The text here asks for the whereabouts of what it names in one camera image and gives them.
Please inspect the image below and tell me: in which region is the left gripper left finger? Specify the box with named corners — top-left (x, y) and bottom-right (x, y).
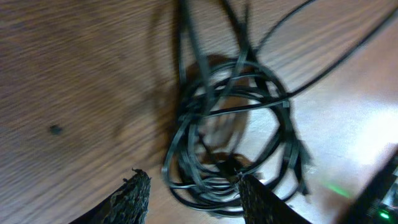
top-left (71, 169), bottom-right (151, 224)

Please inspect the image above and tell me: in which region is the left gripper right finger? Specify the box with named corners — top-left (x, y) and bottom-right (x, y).
top-left (238, 174), bottom-right (310, 224)

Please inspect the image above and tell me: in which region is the black cable bundle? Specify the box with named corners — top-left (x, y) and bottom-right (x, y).
top-left (160, 0), bottom-right (313, 218)

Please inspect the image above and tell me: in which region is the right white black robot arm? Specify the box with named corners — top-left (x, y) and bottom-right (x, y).
top-left (339, 151), bottom-right (397, 224)

